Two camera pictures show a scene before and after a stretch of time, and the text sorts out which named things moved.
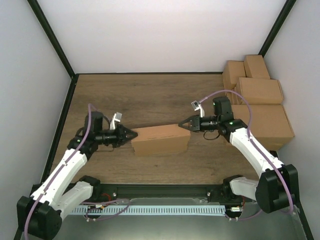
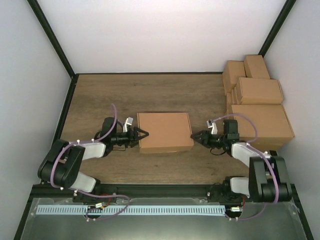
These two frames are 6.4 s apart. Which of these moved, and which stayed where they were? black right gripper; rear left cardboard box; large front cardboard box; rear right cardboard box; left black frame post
Moved: black right gripper
Stayed: rear left cardboard box; left black frame post; large front cardboard box; rear right cardboard box
